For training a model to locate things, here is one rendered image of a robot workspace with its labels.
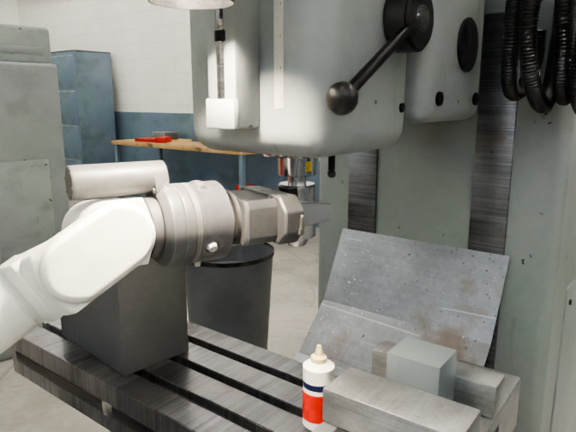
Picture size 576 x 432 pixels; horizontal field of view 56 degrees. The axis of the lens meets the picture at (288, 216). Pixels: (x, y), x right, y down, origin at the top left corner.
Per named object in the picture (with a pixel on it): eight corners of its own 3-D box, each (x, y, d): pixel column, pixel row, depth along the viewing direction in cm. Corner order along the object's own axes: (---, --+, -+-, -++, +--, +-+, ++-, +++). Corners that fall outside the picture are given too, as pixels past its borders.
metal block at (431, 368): (436, 420, 56) (440, 368, 55) (384, 401, 60) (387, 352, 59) (453, 399, 60) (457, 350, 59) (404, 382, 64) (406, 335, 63)
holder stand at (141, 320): (123, 377, 81) (114, 249, 77) (61, 334, 96) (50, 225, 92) (189, 351, 89) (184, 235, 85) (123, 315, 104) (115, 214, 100)
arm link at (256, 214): (305, 181, 59) (205, 189, 52) (304, 265, 61) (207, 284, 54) (249, 169, 69) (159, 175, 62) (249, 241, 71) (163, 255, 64)
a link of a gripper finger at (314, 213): (327, 223, 66) (285, 229, 63) (327, 197, 66) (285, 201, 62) (335, 225, 65) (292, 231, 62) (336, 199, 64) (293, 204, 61)
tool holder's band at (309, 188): (323, 192, 65) (324, 183, 65) (292, 195, 63) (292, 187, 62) (301, 187, 69) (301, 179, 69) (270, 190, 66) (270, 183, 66)
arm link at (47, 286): (171, 243, 52) (47, 338, 46) (141, 237, 59) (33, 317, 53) (132, 187, 49) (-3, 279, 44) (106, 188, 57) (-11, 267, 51)
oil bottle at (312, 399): (321, 436, 67) (323, 355, 64) (296, 424, 69) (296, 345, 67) (339, 421, 70) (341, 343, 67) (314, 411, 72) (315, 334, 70)
